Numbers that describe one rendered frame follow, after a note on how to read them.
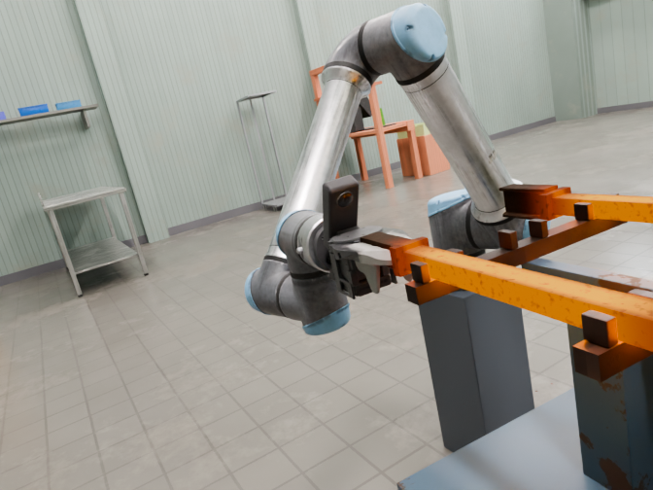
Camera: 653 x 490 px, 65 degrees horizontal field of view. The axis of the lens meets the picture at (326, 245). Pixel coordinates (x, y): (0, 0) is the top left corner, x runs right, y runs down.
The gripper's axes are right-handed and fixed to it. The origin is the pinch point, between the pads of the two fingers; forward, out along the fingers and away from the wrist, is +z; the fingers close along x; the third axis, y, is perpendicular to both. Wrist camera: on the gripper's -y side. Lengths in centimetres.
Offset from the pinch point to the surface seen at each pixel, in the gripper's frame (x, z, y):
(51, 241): 117, -714, 61
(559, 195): -23.5, 2.1, -0.8
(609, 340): 2.4, 29.4, 0.9
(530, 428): -10.8, 5.5, 26.4
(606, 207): -22.5, 9.7, 0.0
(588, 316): 2.5, 28.1, -0.5
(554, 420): -14.2, 6.3, 26.4
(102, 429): 63, -197, 99
